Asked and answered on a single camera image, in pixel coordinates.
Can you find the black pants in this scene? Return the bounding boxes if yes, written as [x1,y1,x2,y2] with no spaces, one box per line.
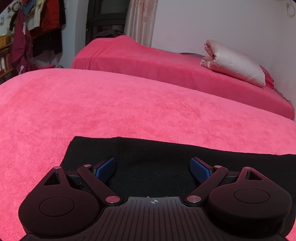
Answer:
[61,137,295,198]

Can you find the near pink bed blanket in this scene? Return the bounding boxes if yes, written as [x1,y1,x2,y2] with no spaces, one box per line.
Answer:
[1,69,295,240]

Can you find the red ruffled pillow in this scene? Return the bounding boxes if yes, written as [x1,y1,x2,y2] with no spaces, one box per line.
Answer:
[260,66,274,89]

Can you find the far pink bed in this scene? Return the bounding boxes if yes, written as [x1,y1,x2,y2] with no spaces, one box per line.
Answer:
[71,35,295,120]

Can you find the wooden shelf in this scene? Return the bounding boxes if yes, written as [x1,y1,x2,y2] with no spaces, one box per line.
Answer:
[0,35,16,84]

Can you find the dark window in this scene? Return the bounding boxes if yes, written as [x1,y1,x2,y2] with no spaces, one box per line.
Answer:
[85,0,130,45]

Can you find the hanging clothes pile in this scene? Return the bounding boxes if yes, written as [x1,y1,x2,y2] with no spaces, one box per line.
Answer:
[9,0,66,75]

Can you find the pale patterned curtain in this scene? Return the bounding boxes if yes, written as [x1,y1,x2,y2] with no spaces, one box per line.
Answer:
[124,0,158,47]

